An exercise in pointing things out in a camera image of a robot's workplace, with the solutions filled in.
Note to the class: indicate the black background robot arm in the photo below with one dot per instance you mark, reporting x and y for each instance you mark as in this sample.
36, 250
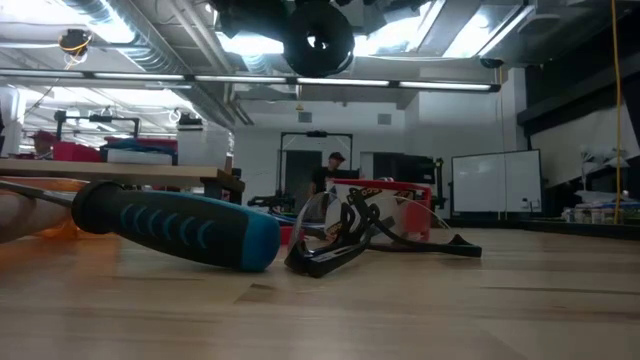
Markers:
270, 201

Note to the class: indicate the long LED light bar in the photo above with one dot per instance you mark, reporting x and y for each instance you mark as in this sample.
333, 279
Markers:
150, 76

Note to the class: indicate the black device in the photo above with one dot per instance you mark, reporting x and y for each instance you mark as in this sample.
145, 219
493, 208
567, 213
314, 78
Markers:
190, 120

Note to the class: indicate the white cabinet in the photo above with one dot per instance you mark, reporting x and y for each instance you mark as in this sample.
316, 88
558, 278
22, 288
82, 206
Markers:
200, 147

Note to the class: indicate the black cabinet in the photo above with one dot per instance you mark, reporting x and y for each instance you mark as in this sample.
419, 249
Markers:
405, 167

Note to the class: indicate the person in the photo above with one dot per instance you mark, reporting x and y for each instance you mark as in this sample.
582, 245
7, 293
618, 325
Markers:
42, 145
325, 175

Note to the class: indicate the blue folded cloth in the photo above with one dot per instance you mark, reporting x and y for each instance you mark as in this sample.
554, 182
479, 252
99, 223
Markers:
135, 146

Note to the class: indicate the white stacked sheets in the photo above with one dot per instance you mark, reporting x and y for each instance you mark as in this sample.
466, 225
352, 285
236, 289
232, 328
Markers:
140, 157

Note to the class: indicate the black pipe rig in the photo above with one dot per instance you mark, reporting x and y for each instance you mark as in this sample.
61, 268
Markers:
95, 119

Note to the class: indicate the red white box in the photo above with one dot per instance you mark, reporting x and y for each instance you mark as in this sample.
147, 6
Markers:
417, 215

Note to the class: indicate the white whiteboard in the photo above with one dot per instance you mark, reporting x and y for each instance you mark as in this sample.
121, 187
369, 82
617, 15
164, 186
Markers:
495, 182

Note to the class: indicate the red black gridded block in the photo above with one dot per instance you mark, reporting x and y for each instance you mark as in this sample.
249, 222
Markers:
286, 235

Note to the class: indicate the clear safety glasses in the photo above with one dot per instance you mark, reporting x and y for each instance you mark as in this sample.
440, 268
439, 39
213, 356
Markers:
320, 265

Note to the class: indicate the white desk lamp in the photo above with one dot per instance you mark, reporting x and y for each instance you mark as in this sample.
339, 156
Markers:
600, 155

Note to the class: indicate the stacked supplies pile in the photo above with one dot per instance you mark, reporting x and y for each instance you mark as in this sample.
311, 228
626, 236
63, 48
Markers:
600, 215

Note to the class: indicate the grey wall vent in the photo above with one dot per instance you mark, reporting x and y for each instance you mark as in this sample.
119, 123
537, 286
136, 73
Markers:
384, 119
305, 117

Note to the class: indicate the silver ventilation duct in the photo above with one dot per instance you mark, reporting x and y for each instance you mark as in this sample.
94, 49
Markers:
145, 55

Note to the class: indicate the black dome camera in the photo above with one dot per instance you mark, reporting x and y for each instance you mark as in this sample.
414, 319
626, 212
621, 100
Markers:
492, 63

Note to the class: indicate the black robot station frame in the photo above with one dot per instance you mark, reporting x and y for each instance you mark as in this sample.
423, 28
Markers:
316, 134

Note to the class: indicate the black aluminium rig frame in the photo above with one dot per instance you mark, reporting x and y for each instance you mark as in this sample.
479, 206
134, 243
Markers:
575, 230

